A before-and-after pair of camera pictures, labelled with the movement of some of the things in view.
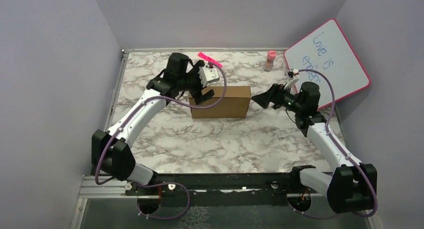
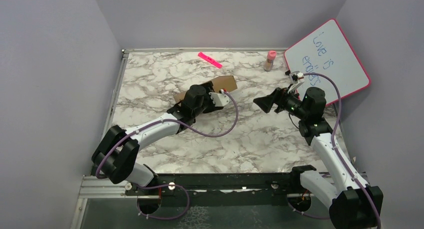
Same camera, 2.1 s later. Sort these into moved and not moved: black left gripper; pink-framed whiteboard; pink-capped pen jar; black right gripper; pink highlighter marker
Moved: black left gripper
Not moved: black right gripper; pink highlighter marker; pink-capped pen jar; pink-framed whiteboard
